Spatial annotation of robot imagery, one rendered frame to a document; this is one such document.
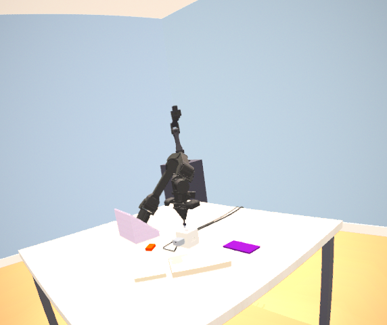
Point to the purple flat rectangular block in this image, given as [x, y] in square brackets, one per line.
[241, 247]

